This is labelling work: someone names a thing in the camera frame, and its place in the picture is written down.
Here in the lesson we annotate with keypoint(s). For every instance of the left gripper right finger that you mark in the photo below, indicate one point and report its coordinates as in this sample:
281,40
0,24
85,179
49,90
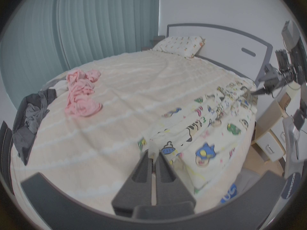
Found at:
178,193

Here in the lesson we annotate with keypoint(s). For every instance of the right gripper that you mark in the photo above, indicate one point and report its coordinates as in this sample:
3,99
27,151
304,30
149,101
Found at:
272,83

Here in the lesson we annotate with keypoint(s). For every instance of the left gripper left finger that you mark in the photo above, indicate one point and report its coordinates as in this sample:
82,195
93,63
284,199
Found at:
124,195

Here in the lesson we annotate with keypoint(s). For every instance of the white printed pyjama top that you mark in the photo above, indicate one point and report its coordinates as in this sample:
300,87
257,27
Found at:
203,133

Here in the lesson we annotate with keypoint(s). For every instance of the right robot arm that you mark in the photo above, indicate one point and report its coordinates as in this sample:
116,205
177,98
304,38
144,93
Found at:
298,61

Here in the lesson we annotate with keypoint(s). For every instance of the bed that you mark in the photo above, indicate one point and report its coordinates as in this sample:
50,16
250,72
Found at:
120,92

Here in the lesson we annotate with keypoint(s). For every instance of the wood and white bedside table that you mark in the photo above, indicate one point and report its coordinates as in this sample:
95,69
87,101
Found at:
271,138

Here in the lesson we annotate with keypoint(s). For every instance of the white printed pillow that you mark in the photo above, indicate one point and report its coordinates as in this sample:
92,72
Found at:
179,45

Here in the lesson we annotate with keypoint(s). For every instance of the pink garment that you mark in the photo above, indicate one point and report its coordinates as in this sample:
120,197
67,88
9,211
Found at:
81,97

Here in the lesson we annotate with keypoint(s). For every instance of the black garment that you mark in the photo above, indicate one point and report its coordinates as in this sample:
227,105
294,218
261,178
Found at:
21,138

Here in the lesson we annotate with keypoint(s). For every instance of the grey bedside table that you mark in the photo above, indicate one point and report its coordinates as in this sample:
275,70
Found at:
156,42

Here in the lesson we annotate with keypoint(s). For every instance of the light grey white garment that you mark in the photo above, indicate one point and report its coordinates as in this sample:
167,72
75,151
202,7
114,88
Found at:
57,87

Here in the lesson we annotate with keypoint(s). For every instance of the blue-green curtain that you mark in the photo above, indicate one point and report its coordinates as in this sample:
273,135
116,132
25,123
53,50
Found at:
72,27

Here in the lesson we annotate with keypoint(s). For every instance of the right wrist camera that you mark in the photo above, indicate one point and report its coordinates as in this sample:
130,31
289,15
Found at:
269,71

